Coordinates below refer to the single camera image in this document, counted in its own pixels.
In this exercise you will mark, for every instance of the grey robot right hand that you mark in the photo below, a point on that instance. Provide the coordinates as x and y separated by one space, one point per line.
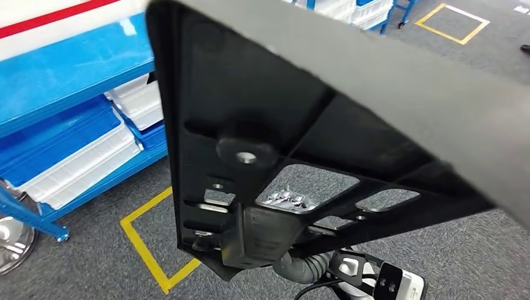
285 199

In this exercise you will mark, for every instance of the black plastic bracket part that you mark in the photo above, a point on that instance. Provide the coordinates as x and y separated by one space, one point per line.
248 103

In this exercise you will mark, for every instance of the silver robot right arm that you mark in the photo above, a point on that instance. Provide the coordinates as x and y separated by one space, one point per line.
302 269

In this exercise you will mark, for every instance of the blue metal shelf rack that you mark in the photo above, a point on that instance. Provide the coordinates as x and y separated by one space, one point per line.
385 25
62 70

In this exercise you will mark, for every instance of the yellow floor tape square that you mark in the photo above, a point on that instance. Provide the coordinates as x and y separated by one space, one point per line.
439 33
143 256

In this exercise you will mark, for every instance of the round chrome stand base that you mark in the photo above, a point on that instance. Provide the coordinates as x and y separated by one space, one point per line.
14 244

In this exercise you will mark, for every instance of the person's black shoe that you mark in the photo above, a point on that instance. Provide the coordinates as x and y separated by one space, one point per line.
526 48

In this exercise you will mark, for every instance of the white car with red stripe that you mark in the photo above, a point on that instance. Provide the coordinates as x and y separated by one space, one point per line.
49 37

